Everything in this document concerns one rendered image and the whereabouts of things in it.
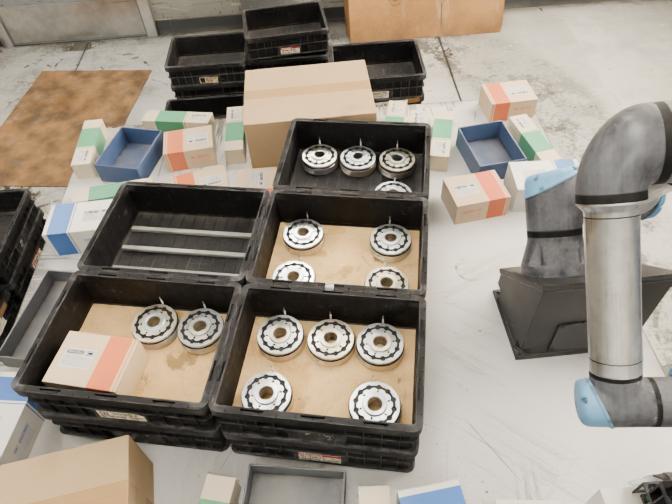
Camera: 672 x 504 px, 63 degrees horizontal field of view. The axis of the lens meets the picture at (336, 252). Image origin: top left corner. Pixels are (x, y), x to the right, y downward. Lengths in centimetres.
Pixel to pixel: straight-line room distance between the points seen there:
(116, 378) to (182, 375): 14
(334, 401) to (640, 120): 74
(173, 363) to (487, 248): 89
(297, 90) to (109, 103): 205
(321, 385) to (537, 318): 48
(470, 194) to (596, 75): 225
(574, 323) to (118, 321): 103
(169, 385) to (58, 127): 258
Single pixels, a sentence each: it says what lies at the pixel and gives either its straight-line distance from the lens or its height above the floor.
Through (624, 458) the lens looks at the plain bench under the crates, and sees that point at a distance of 137.
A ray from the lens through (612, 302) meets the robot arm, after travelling 89.
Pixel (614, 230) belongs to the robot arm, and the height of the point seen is 129.
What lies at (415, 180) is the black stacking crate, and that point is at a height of 83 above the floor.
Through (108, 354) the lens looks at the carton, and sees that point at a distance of 124.
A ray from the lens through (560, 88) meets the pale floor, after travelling 359.
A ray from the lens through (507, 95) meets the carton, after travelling 203.
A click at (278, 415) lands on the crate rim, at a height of 93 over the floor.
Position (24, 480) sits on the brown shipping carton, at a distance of 124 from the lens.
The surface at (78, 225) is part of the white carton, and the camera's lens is 170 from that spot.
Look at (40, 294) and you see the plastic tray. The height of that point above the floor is 73.
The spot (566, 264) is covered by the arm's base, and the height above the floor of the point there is 97.
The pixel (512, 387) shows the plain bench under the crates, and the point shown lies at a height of 70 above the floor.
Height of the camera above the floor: 188
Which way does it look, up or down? 50 degrees down
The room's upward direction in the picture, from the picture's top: 4 degrees counter-clockwise
